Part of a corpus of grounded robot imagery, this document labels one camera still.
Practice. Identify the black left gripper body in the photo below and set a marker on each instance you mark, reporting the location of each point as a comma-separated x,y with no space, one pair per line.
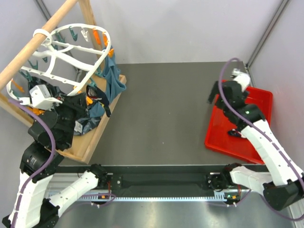
70,110

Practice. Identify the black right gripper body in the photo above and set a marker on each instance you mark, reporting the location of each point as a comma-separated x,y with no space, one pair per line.
224,108

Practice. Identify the navy sock with yellow tag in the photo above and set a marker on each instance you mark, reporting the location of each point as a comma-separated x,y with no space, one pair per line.
236,133

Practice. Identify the teal blue garment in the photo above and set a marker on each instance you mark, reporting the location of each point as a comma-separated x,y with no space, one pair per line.
113,87

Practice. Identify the white round clip hanger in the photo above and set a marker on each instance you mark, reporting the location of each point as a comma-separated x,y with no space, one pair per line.
57,50

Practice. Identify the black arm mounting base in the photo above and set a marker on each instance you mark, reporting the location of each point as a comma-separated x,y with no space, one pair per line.
164,183

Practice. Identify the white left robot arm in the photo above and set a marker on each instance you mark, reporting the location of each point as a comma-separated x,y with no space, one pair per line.
52,130

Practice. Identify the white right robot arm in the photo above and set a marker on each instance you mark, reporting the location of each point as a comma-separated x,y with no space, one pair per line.
239,127

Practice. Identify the dark leaf-print shorts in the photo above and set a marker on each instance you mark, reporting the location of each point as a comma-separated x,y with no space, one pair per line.
81,126

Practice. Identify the red plastic bin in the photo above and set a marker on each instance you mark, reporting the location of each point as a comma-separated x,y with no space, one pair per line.
217,138

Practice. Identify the wooden round rod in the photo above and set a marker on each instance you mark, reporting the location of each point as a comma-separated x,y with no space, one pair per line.
17,62

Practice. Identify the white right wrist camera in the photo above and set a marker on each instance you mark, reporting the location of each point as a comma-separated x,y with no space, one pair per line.
242,78

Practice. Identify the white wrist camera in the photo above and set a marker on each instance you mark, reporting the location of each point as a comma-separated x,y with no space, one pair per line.
40,98
242,78

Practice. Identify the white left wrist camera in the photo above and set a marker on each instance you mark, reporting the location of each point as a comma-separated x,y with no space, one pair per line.
40,98

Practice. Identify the wooden rack frame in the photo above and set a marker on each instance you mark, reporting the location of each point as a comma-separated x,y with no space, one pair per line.
83,146

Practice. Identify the aluminium rail frame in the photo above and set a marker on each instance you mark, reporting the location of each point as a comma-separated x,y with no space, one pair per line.
276,197

